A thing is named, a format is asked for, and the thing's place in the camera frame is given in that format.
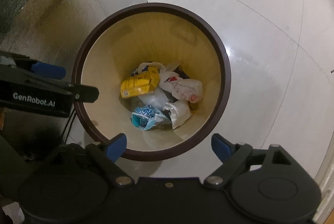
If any teal snack wrapper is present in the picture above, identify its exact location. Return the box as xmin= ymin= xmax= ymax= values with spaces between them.
xmin=131 ymin=105 xmax=172 ymax=131

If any yellow carton box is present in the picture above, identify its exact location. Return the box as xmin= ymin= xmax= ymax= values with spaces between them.
xmin=120 ymin=67 xmax=160 ymax=98

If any white pink plastic bag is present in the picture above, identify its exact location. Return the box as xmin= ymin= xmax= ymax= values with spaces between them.
xmin=159 ymin=66 xmax=203 ymax=103

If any white paper wad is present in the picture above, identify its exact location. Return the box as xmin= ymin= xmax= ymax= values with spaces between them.
xmin=133 ymin=62 xmax=165 ymax=75

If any brown round trash bin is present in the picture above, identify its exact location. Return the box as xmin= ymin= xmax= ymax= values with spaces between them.
xmin=72 ymin=3 xmax=231 ymax=161

